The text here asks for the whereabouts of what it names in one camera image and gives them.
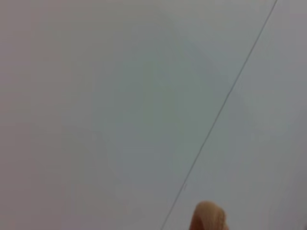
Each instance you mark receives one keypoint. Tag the brown woven handbag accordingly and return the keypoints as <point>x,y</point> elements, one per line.
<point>208,218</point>

